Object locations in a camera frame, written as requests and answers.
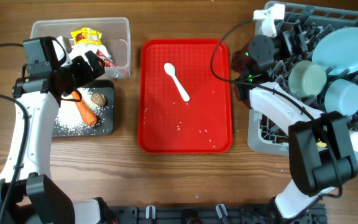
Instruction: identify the white napkin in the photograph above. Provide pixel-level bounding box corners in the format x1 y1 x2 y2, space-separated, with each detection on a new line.
68 44 111 61

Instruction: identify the brown food ball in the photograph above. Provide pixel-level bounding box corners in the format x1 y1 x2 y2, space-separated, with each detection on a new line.
91 93 106 107

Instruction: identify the red yellow snack wrapper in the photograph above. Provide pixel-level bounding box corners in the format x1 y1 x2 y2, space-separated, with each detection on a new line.
70 27 102 45

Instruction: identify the green bowl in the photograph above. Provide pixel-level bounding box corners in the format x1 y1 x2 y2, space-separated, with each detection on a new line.
288 60 327 97

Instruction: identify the white rice pile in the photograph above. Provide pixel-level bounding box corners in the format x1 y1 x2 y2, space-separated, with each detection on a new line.
52 88 105 137

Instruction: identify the orange carrot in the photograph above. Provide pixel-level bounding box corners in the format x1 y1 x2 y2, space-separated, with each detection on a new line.
71 91 98 126

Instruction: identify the large light blue plate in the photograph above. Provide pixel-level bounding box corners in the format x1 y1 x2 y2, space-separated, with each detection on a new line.
312 27 358 76

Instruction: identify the light blue bowl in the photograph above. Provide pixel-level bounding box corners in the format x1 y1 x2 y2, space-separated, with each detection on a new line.
324 79 358 116

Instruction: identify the yellow plastic cup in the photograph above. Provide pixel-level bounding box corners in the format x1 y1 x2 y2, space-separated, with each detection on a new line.
316 141 327 148

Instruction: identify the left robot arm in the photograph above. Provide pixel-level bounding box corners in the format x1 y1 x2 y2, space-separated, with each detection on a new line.
0 37 113 223

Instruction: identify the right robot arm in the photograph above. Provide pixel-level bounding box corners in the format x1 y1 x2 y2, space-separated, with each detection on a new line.
232 34 358 223

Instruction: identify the grey dishwasher rack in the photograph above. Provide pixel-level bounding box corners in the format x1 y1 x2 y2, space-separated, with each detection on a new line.
247 2 358 163

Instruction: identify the black plastic tray bin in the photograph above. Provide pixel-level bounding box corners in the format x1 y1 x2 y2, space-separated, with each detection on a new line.
51 80 115 138

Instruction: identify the clear plastic bin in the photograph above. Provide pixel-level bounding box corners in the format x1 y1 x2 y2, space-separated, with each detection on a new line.
30 17 131 78

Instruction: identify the white plastic spoon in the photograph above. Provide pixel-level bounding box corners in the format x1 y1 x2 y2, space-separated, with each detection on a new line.
163 63 190 102

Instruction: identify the red serving tray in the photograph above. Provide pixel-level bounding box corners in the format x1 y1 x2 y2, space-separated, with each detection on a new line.
138 39 233 154

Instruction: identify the left black cable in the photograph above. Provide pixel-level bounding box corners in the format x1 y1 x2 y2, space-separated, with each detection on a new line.
0 42 30 224

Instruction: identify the black cable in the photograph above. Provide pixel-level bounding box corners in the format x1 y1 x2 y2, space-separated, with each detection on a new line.
0 42 30 224
210 18 344 200

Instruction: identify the right black cable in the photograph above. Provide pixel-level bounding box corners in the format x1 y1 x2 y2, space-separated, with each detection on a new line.
210 18 344 200

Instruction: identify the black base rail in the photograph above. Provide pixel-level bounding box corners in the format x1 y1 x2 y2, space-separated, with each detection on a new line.
104 204 326 224

